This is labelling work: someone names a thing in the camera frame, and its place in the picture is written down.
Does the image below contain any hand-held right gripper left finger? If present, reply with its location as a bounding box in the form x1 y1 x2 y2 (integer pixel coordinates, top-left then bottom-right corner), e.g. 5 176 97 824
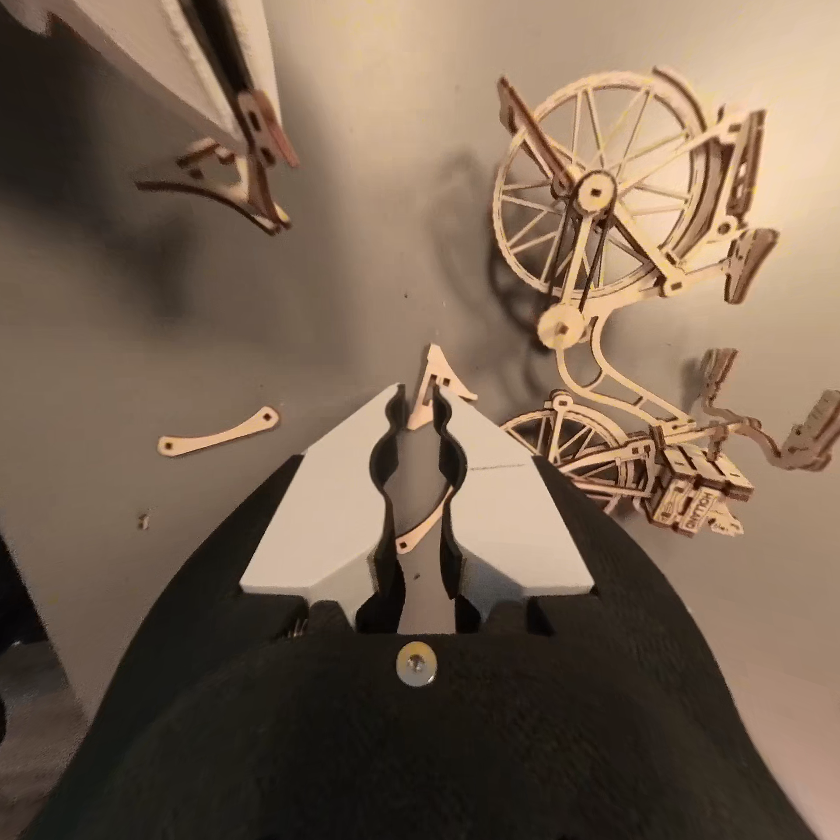
239 384 406 632

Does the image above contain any wooden bicycle model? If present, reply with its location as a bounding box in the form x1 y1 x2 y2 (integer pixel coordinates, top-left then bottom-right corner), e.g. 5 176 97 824
492 66 840 539

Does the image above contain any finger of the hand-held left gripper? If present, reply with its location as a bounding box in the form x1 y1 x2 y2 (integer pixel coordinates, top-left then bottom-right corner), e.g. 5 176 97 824
41 0 253 142
226 0 284 126

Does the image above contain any triangular wooden bracket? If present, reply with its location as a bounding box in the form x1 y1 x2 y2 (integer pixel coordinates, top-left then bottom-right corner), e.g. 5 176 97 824
134 88 301 236
406 343 480 432

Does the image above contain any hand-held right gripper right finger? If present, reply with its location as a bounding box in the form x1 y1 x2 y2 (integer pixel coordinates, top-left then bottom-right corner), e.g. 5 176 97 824
434 387 598 632

